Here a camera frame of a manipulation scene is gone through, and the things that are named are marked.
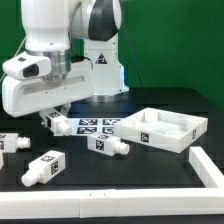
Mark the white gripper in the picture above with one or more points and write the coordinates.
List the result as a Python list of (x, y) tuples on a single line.
[(33, 95)]

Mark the white square tabletop tray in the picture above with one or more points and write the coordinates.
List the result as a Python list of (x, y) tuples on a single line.
[(161, 129)]

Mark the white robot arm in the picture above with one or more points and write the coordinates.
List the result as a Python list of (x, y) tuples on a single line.
[(71, 53)]

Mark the white fiducial marker sheet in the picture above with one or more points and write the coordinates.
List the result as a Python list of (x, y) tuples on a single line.
[(86, 126)]

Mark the white L-shaped fence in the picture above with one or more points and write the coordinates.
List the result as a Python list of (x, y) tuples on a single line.
[(123, 203)]

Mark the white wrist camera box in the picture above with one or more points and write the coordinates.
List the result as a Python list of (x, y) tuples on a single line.
[(25, 66)]

